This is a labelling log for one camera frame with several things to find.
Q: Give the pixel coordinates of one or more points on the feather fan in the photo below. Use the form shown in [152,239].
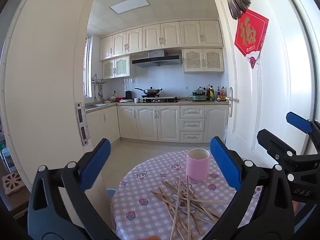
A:
[237,0]

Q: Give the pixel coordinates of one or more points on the wide lattice door cabinet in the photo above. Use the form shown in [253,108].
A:
[203,60]

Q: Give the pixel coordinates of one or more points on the bunch of wooden chopsticks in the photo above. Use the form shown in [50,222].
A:
[175,213]

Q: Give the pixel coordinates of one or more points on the red flat container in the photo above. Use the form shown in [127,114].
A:
[120,98]

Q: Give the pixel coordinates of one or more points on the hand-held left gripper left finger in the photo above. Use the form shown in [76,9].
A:
[96,165]

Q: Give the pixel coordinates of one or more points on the metal door latch plate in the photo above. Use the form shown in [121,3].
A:
[84,135]
[80,113]

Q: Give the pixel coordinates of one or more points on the cream upper kitchen cabinets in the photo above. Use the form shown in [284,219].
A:
[162,35]

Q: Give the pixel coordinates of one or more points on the black gas stove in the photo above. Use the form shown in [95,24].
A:
[160,100]

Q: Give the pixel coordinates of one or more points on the black jar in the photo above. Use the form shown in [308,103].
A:
[128,95]

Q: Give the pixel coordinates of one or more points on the cream lower kitchen cabinets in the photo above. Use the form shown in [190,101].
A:
[146,122]

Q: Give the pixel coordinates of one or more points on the rectangular ceiling light panel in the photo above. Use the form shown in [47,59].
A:
[129,4]

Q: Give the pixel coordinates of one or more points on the red paper door poster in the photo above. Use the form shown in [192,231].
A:
[250,33]

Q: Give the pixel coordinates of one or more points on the white plastic jar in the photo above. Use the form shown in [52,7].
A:
[8,158]

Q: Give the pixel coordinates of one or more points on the steel kitchen sink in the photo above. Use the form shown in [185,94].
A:
[96,105]

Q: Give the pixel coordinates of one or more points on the pink checked cartoon tablecloth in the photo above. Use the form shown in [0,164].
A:
[140,217]

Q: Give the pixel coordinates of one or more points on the kitchen window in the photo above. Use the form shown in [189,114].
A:
[87,67]

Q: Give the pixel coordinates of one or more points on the steel range hood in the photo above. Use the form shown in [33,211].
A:
[157,59]

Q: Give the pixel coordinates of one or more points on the carved wooden trivet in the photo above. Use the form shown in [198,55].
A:
[13,183]

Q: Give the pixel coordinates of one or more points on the green bottle yellow label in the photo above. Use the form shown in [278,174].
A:
[212,95]

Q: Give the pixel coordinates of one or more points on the blue stool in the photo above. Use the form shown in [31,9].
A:
[110,195]

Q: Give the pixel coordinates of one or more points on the wall utensil rack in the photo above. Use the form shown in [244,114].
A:
[98,81]

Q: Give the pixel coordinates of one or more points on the green countertop appliance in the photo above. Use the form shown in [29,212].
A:
[199,96]

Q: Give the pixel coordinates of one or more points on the pink cup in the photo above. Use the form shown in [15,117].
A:
[196,167]

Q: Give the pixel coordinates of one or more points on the cream kitchen cabinets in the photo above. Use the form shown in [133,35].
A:
[146,122]
[162,35]

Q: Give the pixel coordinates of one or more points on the hanging cooking utensils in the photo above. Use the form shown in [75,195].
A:
[99,92]

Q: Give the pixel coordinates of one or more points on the black wok with lid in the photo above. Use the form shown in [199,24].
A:
[151,91]

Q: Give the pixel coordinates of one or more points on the dark soy sauce bottle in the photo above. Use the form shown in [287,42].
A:
[218,95]

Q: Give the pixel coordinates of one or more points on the brown sauce bottle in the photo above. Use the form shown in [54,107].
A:
[208,92]

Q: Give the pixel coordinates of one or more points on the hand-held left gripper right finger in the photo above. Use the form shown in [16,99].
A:
[225,165]

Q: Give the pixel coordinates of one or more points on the small lattice door cabinet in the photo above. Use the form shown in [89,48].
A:
[116,67]

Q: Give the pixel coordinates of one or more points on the cream cabinet drawer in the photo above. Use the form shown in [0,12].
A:
[192,124]
[192,111]
[191,137]

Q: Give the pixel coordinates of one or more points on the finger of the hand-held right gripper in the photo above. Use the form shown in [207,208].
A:
[298,122]
[272,142]

